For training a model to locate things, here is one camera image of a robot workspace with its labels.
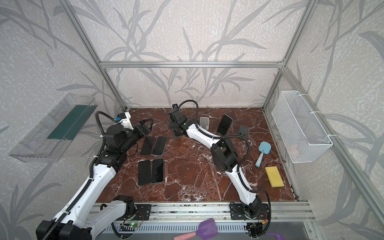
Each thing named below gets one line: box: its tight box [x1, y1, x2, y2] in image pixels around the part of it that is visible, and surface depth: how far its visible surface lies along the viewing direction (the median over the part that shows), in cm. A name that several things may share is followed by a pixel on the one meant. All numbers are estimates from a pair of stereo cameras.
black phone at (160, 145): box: [151, 135, 168, 156], surface depth 100 cm
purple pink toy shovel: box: [174, 218, 218, 240], surface depth 70 cm
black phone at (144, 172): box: [138, 160, 151, 186], surface depth 91 cm
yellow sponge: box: [265, 166, 285, 188], surface depth 86 cm
